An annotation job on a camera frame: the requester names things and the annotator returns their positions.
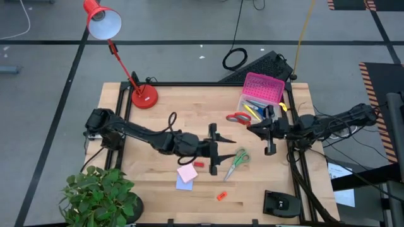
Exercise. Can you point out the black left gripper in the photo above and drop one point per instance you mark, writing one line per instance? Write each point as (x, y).
(189, 144)

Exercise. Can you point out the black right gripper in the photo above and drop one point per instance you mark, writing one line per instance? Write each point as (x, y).
(277, 129)

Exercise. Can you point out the yellow pencil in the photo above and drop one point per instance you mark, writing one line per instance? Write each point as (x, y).
(252, 113)

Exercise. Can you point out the dark grey pencil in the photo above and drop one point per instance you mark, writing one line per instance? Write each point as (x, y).
(249, 106)

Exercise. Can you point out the red eraser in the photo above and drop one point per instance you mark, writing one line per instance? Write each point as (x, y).
(199, 164)

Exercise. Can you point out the clear pencil box pink lid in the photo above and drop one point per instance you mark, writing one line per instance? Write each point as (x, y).
(263, 88)

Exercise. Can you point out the pink sticky note pad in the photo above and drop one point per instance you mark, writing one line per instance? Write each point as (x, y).
(187, 173)

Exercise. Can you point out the orange eraser black print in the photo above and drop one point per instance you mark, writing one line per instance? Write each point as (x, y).
(222, 196)

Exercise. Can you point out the lavender sticky note pad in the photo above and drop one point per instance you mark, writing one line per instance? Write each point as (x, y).
(183, 186)

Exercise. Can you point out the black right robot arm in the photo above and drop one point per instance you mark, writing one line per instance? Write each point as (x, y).
(334, 123)

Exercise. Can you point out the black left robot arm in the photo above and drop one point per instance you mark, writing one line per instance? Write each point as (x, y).
(139, 134)

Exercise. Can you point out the black perforated case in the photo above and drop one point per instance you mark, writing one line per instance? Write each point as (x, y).
(262, 64)

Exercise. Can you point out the black plastic device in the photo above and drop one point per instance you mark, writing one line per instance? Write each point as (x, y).
(281, 205)

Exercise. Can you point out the red desk lamp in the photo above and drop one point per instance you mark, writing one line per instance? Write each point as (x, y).
(144, 97)

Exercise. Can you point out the white paper sheet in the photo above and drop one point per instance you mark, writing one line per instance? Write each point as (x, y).
(345, 197)

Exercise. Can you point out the black metal beam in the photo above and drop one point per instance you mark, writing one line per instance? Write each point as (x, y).
(372, 176)

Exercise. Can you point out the potted green plant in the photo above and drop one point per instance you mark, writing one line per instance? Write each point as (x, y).
(98, 195)

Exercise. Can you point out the black mat hazard stripes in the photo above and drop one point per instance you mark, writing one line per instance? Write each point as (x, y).
(388, 79)
(350, 3)

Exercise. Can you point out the grey metal foot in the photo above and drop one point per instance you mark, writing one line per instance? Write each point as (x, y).
(9, 70)

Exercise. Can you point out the black metal table frame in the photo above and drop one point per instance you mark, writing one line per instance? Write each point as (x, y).
(202, 84)

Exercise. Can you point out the grey metal post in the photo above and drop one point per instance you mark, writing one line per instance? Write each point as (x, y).
(396, 142)

